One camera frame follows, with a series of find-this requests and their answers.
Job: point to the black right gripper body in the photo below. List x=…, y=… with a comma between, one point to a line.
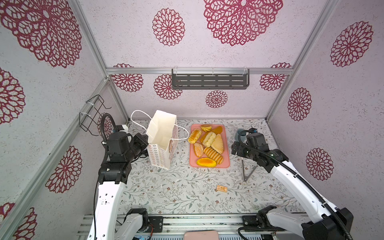
x=243, y=150

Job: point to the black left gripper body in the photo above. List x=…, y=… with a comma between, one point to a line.
x=136, y=147

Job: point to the white printed paper bag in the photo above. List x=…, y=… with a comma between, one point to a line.
x=163, y=133

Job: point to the triangular sandwich bread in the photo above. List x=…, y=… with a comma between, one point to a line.
x=218, y=144

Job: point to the pale scored bread loaf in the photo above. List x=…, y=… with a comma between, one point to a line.
x=209, y=139

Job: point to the yellow corn-shaped bread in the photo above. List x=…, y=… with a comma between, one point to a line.
x=195, y=135

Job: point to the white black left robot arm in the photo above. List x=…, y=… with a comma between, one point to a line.
x=112, y=180

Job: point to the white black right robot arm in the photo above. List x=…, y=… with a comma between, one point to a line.
x=322, y=220

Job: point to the ridged long golden bread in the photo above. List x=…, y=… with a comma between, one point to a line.
x=214, y=155

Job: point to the yellow orange oval bread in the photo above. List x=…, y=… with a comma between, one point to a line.
x=206, y=162

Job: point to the teal grey cup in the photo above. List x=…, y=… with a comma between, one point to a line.
x=241, y=136

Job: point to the pink rectangular tray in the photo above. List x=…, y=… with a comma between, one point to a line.
x=226, y=154

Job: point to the small tan cracker block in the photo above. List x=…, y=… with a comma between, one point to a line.
x=222, y=189

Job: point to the small round yellow bun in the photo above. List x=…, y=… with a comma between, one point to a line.
x=206, y=128

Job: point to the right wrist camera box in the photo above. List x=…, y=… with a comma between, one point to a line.
x=255, y=140

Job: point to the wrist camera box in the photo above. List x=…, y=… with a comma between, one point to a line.
x=118, y=147
x=255, y=140

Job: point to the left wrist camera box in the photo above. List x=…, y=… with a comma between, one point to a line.
x=118, y=147

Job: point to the black wire wall rack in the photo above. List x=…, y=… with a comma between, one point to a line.
x=89, y=117

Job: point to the dark grey wall shelf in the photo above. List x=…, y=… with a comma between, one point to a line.
x=212, y=81

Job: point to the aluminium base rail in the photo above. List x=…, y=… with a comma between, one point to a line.
x=170, y=227

